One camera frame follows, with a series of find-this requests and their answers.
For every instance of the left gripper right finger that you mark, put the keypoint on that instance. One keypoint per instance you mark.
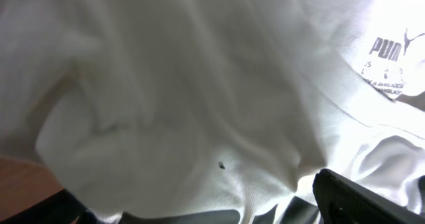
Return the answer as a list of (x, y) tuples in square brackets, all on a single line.
[(342, 201)]

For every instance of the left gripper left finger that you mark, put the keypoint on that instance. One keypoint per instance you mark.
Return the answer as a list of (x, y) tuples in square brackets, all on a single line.
[(60, 208)]

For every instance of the white t-shirt black logo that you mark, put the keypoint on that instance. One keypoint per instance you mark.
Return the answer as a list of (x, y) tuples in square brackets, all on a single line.
[(216, 109)]

